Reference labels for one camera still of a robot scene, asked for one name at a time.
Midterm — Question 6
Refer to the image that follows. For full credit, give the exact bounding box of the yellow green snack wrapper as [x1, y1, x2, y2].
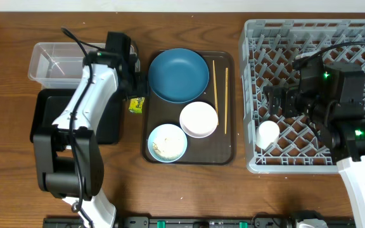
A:
[129, 97, 145, 114]

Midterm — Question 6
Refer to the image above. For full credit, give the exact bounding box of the light blue bowl with food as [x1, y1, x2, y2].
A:
[147, 123, 188, 163]

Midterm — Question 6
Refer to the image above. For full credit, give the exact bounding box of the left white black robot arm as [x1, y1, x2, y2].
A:
[30, 50, 148, 227]

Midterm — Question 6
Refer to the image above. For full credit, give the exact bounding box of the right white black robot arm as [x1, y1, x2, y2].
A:
[263, 61, 365, 227]

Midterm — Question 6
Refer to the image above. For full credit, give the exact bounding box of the grey dishwasher rack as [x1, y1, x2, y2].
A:
[239, 19, 365, 174]

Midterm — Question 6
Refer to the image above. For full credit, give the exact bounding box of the white cup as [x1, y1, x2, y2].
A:
[255, 120, 280, 149]

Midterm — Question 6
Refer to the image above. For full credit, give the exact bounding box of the blue plate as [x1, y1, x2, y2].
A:
[148, 48, 210, 103]

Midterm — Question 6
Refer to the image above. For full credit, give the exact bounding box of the right wooden chopstick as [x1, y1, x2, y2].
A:
[224, 67, 229, 135]

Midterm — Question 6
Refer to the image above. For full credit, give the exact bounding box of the wooden chopstick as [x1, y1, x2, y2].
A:
[212, 60, 219, 125]
[224, 67, 229, 135]

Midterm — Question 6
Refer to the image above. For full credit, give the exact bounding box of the white bowl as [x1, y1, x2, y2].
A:
[179, 101, 219, 139]

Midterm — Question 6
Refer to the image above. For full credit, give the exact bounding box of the clear plastic bin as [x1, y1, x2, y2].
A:
[27, 42, 141, 90]

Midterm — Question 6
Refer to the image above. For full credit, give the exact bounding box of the left wooden chopstick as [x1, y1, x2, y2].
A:
[212, 60, 219, 125]

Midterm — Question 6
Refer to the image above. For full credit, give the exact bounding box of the dark brown serving tray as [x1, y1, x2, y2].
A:
[141, 51, 237, 165]

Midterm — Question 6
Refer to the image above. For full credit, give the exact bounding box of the black plastic tray bin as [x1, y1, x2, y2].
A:
[30, 89, 124, 144]

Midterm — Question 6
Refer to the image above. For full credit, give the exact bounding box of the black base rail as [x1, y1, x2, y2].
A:
[42, 210, 356, 228]

